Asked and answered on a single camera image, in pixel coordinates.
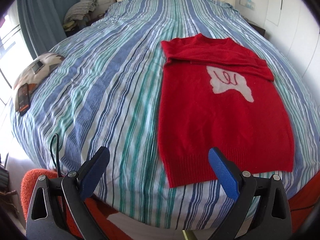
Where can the patterned cushion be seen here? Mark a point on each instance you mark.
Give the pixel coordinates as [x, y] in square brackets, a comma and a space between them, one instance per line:
[38, 71]

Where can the pile of clothes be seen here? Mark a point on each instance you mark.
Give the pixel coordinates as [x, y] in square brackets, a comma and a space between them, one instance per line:
[80, 14]

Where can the black smartphone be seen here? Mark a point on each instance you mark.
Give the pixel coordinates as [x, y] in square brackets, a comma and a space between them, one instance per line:
[22, 102]

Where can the blue curtain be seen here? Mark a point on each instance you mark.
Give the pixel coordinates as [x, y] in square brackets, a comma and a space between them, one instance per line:
[41, 23]

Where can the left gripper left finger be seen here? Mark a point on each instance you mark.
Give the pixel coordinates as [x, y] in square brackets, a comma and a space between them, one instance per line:
[46, 219]

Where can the dark wooden nightstand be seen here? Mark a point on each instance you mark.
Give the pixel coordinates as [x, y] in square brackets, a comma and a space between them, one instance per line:
[256, 27]

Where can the red knit sweater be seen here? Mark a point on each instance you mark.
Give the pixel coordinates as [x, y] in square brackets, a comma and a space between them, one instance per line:
[217, 93]

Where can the striped blue green bedspread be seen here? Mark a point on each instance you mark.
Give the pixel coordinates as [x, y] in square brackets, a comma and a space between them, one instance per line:
[106, 93]

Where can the wall power socket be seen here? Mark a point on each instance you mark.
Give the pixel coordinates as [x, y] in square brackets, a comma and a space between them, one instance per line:
[248, 4]

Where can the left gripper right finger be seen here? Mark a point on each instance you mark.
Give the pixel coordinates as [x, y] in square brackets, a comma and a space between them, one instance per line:
[272, 218]

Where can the white wardrobe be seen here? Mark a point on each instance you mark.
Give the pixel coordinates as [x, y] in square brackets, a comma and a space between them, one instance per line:
[294, 31]

